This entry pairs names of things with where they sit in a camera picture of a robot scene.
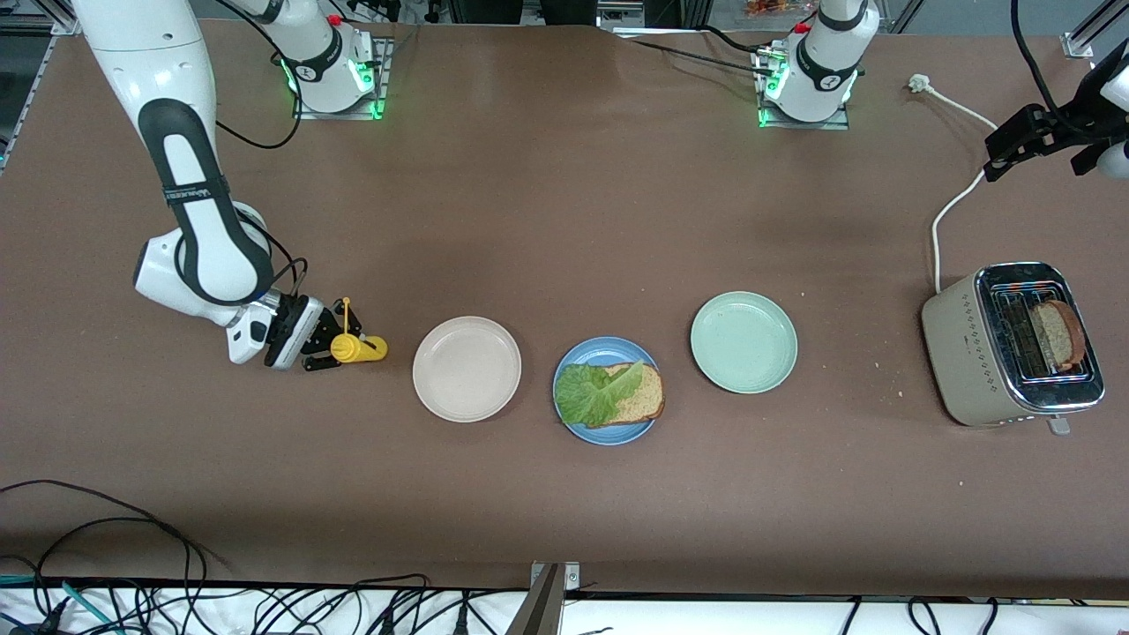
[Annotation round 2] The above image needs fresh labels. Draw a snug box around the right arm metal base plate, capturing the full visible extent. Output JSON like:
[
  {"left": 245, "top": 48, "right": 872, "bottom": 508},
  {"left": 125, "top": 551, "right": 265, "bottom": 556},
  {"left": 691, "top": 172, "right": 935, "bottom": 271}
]
[{"left": 295, "top": 35, "right": 394, "bottom": 122}]

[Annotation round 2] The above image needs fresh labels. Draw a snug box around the black looped cable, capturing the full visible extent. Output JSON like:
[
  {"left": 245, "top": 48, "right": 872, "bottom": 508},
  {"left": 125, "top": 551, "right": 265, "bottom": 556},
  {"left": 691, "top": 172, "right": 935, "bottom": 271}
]
[{"left": 0, "top": 480, "right": 209, "bottom": 609}]

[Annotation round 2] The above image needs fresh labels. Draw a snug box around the teal cable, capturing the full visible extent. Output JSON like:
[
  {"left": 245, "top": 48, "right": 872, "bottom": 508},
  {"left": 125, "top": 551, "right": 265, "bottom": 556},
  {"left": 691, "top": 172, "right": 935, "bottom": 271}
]
[{"left": 0, "top": 573, "right": 124, "bottom": 635}]

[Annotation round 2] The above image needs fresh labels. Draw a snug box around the yellow squeeze bottle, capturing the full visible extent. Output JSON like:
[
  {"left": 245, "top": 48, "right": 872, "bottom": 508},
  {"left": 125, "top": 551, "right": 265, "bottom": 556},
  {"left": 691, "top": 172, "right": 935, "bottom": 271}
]
[{"left": 331, "top": 297, "right": 389, "bottom": 364}]

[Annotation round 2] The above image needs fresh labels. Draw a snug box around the light green plate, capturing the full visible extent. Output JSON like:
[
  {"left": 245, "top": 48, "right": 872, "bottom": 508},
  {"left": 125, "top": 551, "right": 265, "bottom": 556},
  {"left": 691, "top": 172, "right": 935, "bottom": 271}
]
[{"left": 690, "top": 291, "right": 799, "bottom": 394}]

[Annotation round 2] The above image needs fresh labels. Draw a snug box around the grey metal bracket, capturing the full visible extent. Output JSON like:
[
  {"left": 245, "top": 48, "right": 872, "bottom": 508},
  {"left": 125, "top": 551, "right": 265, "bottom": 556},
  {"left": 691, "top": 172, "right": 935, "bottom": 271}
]
[{"left": 507, "top": 562, "right": 583, "bottom": 635}]

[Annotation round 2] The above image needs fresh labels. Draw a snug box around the beige plate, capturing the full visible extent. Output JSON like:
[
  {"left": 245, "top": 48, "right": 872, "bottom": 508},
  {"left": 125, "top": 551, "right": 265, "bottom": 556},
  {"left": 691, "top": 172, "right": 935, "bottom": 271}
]
[{"left": 412, "top": 316, "right": 522, "bottom": 423}]

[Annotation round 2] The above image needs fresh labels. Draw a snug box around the aluminium frame profile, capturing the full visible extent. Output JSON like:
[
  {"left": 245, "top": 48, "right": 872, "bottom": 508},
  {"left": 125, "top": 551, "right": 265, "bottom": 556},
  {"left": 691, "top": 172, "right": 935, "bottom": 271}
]
[
  {"left": 0, "top": 0, "right": 86, "bottom": 36},
  {"left": 1063, "top": 0, "right": 1129, "bottom": 59}
]

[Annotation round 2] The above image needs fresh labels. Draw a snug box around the white lower shelf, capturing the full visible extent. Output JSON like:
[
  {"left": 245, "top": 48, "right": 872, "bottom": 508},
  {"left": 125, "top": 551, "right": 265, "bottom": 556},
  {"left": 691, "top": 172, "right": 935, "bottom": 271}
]
[{"left": 0, "top": 586, "right": 1129, "bottom": 635}]

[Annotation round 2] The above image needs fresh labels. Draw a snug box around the white toaster power cable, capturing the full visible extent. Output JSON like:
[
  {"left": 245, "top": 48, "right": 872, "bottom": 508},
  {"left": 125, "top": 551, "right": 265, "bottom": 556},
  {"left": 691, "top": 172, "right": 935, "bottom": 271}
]
[{"left": 908, "top": 74, "right": 999, "bottom": 296}]

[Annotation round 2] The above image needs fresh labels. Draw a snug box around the black base cable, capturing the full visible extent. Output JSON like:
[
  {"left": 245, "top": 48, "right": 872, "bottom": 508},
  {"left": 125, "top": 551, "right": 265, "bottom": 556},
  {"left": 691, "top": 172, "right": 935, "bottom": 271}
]
[{"left": 613, "top": 26, "right": 777, "bottom": 77}]

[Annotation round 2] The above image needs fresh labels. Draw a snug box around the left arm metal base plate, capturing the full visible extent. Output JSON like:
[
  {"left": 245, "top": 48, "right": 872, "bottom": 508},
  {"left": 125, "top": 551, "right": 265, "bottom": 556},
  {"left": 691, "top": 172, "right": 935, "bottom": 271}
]
[{"left": 754, "top": 49, "right": 852, "bottom": 131}]

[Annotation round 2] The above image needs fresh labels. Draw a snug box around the brown bread slice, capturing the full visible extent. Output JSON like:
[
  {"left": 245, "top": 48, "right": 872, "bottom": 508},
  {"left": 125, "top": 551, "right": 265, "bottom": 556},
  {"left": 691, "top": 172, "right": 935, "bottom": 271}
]
[
  {"left": 1028, "top": 299, "right": 1088, "bottom": 372},
  {"left": 593, "top": 362, "right": 666, "bottom": 430}
]

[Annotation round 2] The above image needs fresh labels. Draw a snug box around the green lettuce leaf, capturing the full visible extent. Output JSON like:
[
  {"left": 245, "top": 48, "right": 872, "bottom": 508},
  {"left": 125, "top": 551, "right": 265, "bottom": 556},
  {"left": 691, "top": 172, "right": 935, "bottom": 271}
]
[{"left": 554, "top": 360, "right": 645, "bottom": 428}]

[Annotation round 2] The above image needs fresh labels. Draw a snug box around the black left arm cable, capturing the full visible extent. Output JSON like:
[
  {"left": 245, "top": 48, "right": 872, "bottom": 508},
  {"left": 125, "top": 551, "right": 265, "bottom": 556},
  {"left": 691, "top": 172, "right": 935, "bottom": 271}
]
[{"left": 1012, "top": 0, "right": 1073, "bottom": 124}]

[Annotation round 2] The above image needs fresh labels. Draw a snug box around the beige chrome toaster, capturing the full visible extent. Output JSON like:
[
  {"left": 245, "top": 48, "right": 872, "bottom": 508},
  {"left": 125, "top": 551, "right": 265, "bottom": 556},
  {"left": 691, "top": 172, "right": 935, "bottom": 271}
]
[{"left": 921, "top": 261, "right": 1106, "bottom": 437}]

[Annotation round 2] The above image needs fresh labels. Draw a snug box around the blue plate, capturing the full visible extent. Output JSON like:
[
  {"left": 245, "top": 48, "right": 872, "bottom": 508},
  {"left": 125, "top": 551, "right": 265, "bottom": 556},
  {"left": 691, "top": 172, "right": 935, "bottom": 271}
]
[{"left": 552, "top": 336, "right": 664, "bottom": 446}]

